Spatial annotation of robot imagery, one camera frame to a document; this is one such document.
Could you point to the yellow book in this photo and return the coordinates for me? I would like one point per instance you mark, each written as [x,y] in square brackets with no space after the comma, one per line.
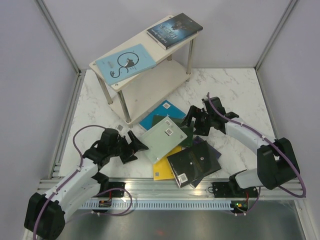
[162,169]

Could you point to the white two-tier shelf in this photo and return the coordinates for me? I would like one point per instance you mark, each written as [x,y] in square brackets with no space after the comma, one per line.
[133,98]

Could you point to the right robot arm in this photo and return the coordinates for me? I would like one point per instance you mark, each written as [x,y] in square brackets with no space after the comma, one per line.
[276,161]

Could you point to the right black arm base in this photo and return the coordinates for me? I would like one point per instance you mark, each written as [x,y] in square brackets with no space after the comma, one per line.
[223,190]

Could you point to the pale green book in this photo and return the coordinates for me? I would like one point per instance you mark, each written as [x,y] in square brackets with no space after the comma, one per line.
[161,139]

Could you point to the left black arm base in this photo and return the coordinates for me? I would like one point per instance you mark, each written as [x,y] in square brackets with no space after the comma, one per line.
[113,189]

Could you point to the bright blue book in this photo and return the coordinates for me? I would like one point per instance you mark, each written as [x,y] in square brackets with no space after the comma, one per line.
[165,109]

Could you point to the dark green book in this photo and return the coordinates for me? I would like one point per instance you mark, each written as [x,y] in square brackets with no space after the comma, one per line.
[188,130]

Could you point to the light blue cat book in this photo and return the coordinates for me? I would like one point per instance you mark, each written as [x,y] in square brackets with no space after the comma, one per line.
[124,64]

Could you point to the aluminium front rail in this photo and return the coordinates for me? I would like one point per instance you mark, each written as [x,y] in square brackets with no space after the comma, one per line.
[148,188]

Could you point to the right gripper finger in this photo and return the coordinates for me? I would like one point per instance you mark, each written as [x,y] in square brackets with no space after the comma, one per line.
[201,128]
[192,113]

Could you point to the dark blue Wuthering Heights book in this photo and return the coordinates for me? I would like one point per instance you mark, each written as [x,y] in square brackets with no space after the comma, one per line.
[174,30]

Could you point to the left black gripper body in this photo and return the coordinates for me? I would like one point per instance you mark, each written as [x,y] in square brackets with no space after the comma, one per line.
[123,148]

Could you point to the white slotted cable duct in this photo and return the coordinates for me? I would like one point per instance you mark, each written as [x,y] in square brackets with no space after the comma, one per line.
[118,204]

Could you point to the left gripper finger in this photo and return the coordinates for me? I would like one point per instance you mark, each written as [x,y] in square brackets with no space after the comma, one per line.
[136,145]
[126,158]

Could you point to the black book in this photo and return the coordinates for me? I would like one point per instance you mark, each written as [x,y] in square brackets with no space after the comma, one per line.
[192,163]

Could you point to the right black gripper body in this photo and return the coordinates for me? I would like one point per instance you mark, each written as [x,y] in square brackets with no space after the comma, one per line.
[202,114]

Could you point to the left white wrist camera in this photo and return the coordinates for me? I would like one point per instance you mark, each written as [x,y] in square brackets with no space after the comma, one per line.
[120,127]

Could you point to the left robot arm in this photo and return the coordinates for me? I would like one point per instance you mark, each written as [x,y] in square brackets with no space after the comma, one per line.
[48,213]

